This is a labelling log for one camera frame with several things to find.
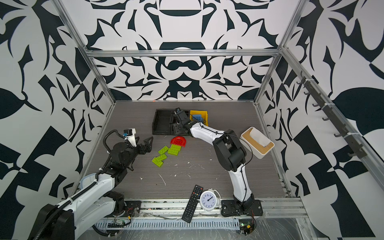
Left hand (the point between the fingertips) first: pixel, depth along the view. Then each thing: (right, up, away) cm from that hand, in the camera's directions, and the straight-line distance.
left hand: (145, 135), depth 82 cm
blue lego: (+30, +10, +23) cm, 39 cm away
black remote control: (+24, -36, -11) cm, 44 cm away
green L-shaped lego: (+6, -15, +5) cm, 17 cm away
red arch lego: (+17, -5, +14) cm, 23 cm away
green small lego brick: (+8, -11, +12) cm, 18 cm away
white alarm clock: (+34, -31, -7) cm, 47 cm away
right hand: (+17, +5, +14) cm, 23 cm away
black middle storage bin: (+12, +8, +18) cm, 23 cm away
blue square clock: (-30, -24, -2) cm, 38 cm away
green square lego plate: (+15, -10, +12) cm, 21 cm away
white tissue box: (+65, -6, +11) cm, 66 cm away
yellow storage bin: (+34, +11, +23) cm, 42 cm away
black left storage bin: (+4, +5, +24) cm, 25 cm away
